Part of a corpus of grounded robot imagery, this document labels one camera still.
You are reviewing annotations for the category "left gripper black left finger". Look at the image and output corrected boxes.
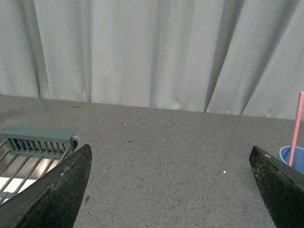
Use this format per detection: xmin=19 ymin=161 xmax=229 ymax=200
xmin=0 ymin=144 xmax=92 ymax=228

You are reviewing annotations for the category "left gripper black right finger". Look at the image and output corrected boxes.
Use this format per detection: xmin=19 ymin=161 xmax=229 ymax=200
xmin=249 ymin=146 xmax=304 ymax=228

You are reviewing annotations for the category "light blue plastic cup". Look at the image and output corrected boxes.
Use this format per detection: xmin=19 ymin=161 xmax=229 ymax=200
xmin=279 ymin=146 xmax=304 ymax=174

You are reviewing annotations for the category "pink chopstick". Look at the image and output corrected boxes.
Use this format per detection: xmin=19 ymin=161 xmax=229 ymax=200
xmin=288 ymin=91 xmax=304 ymax=167

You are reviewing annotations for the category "green dish drying rack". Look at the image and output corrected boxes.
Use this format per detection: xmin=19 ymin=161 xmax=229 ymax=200
xmin=0 ymin=125 xmax=80 ymax=204

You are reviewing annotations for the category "white curtain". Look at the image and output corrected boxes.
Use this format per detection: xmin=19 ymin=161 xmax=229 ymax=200
xmin=0 ymin=0 xmax=304 ymax=119

